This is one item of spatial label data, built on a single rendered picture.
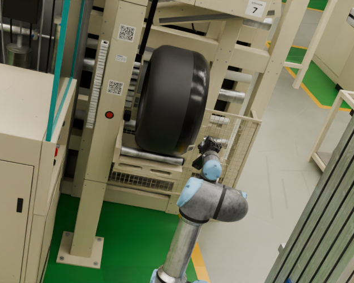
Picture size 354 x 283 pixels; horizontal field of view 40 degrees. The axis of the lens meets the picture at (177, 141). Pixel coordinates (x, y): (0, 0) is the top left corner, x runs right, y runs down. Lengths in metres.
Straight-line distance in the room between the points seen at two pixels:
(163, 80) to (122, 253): 1.38
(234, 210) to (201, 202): 0.11
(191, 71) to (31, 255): 1.11
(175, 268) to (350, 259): 0.71
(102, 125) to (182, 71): 0.53
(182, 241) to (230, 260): 1.72
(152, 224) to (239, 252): 0.65
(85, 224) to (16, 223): 0.90
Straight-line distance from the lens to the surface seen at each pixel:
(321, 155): 4.89
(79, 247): 3.12
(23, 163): 1.94
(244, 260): 3.52
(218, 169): 2.02
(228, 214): 1.68
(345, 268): 1.38
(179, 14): 2.70
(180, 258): 1.81
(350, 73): 6.84
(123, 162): 2.54
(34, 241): 2.20
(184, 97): 2.28
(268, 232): 3.84
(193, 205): 1.68
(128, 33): 2.32
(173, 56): 2.38
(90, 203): 2.87
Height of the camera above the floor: 2.32
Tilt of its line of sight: 31 degrees down
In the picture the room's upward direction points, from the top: 17 degrees clockwise
